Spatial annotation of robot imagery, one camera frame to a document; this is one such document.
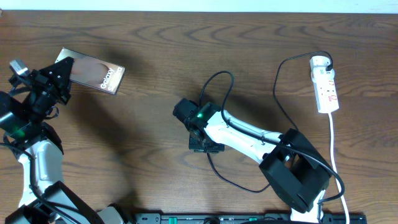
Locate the Galaxy smartphone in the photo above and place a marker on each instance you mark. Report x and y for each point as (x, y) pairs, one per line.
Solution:
(93, 72)

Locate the black USB plug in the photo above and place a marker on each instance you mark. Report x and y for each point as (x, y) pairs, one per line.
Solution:
(329, 67)

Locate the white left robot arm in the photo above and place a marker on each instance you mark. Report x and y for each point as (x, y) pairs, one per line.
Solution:
(46, 198)

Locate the white power strip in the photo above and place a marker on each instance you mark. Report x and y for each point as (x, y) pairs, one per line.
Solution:
(324, 84)

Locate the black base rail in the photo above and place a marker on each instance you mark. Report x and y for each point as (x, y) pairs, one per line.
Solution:
(234, 218)

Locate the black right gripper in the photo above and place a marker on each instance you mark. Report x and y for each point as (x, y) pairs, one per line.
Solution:
(193, 145)

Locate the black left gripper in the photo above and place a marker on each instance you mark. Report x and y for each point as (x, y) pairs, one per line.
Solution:
(43, 81)

